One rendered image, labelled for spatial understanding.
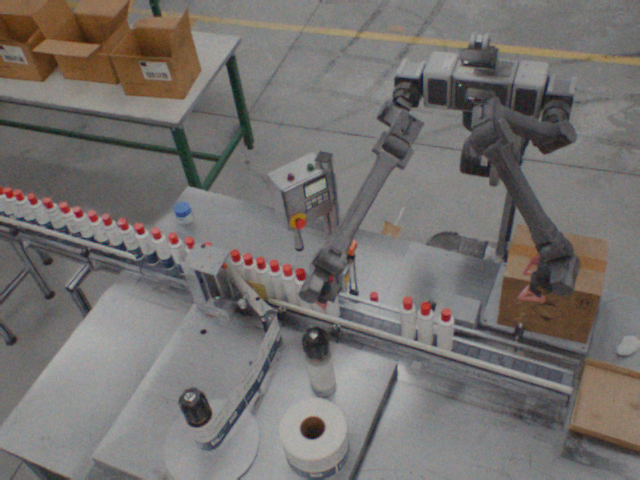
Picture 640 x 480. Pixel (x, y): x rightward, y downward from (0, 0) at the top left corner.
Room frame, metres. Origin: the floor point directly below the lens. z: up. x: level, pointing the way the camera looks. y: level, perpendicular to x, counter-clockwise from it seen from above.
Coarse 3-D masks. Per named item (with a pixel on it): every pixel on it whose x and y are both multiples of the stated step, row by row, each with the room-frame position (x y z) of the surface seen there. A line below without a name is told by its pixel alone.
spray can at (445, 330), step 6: (444, 312) 1.32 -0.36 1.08; (450, 312) 1.32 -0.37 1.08; (438, 318) 1.33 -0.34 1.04; (444, 318) 1.31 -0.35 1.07; (450, 318) 1.31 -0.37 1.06; (438, 324) 1.32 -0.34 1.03; (444, 324) 1.30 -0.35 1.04; (450, 324) 1.30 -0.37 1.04; (438, 330) 1.32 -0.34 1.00; (444, 330) 1.30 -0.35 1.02; (450, 330) 1.30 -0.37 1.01; (438, 336) 1.32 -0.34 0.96; (444, 336) 1.30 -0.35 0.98; (450, 336) 1.30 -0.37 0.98; (438, 342) 1.32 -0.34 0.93; (444, 342) 1.30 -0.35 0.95; (450, 342) 1.30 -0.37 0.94; (444, 348) 1.30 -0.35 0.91; (450, 348) 1.30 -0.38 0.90
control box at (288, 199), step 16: (304, 160) 1.70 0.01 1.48; (272, 176) 1.65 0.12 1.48; (304, 176) 1.63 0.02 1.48; (272, 192) 1.65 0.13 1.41; (288, 192) 1.59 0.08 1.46; (320, 192) 1.63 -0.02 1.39; (288, 208) 1.58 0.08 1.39; (304, 208) 1.60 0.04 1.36; (320, 208) 1.63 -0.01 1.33; (288, 224) 1.58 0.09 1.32
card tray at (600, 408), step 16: (592, 368) 1.19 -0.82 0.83; (608, 368) 1.18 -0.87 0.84; (624, 368) 1.15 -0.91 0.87; (592, 384) 1.13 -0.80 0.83; (608, 384) 1.12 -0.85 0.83; (624, 384) 1.12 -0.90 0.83; (576, 400) 1.08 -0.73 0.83; (592, 400) 1.08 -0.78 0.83; (608, 400) 1.07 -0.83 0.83; (624, 400) 1.06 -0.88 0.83; (576, 416) 1.03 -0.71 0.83; (592, 416) 1.02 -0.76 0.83; (608, 416) 1.01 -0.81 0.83; (624, 416) 1.01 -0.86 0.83; (592, 432) 0.96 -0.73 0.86; (608, 432) 0.96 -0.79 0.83; (624, 432) 0.95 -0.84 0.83
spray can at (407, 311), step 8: (408, 296) 1.41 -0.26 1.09; (408, 304) 1.38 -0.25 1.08; (400, 312) 1.38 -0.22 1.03; (408, 312) 1.37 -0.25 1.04; (400, 320) 1.39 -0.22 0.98; (408, 320) 1.37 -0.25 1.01; (400, 328) 1.39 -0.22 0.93; (408, 328) 1.37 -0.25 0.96; (400, 336) 1.39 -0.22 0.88; (408, 336) 1.37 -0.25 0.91
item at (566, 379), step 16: (160, 272) 1.86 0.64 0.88; (176, 272) 1.85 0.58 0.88; (272, 304) 1.62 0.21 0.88; (320, 320) 1.52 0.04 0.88; (352, 320) 1.49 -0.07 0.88; (368, 320) 1.48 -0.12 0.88; (384, 320) 1.47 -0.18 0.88; (416, 336) 1.39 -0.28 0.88; (464, 352) 1.29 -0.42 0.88; (480, 352) 1.28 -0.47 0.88; (496, 352) 1.27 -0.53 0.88; (480, 368) 1.22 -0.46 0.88; (512, 368) 1.21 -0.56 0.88; (528, 368) 1.20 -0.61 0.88; (544, 368) 1.19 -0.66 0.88
